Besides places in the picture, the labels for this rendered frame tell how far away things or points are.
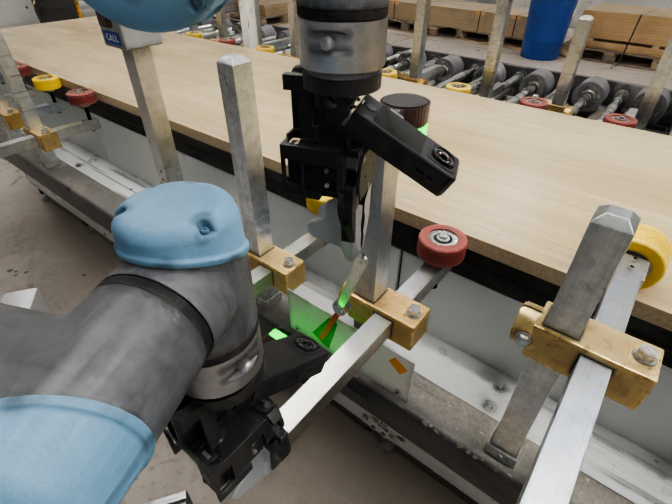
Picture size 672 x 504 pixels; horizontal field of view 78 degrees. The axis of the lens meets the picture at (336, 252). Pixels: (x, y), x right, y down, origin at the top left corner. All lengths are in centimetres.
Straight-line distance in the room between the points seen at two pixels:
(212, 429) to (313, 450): 110
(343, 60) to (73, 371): 28
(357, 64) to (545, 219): 55
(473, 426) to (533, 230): 34
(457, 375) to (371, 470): 64
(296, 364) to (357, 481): 104
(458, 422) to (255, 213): 47
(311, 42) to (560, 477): 40
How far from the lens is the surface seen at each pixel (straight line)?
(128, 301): 24
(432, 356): 90
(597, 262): 45
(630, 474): 89
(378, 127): 39
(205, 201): 26
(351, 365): 56
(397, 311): 61
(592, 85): 194
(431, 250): 68
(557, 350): 51
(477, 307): 83
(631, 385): 52
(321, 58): 37
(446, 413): 73
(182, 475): 151
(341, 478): 143
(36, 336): 24
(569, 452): 43
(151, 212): 26
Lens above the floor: 131
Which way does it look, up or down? 38 degrees down
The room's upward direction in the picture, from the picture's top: straight up
